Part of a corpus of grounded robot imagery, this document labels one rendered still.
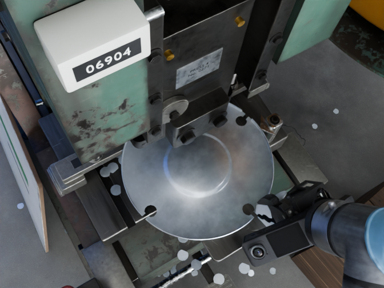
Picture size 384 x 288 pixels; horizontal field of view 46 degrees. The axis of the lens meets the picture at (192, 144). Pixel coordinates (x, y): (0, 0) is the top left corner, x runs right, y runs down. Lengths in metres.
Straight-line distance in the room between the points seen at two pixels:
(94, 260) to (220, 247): 0.28
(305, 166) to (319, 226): 0.44
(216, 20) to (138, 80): 0.14
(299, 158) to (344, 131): 0.84
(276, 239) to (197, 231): 0.19
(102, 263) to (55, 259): 0.69
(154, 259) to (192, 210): 0.17
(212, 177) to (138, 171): 0.14
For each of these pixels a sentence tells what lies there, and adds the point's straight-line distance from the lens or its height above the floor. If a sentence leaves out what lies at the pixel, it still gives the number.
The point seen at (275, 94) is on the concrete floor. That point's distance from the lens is 1.87.
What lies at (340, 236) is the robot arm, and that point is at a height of 1.05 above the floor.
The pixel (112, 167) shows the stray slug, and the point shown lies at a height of 0.71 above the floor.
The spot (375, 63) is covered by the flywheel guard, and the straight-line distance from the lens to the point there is 0.82.
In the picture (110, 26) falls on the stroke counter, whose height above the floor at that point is 1.33.
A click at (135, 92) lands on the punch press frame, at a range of 0.48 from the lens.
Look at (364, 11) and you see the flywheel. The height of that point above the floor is 0.99.
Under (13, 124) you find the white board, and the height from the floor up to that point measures 0.59.
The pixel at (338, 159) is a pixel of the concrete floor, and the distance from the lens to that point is 1.83.
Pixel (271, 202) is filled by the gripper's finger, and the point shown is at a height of 0.90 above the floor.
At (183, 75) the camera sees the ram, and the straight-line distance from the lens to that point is 0.61.
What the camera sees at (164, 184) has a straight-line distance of 0.85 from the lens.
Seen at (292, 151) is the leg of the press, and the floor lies 0.64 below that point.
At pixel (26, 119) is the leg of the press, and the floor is 0.64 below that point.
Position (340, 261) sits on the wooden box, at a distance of 1.36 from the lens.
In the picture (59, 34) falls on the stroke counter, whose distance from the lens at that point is 0.32.
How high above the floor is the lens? 1.59
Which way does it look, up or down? 68 degrees down
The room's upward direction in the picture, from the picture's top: 10 degrees clockwise
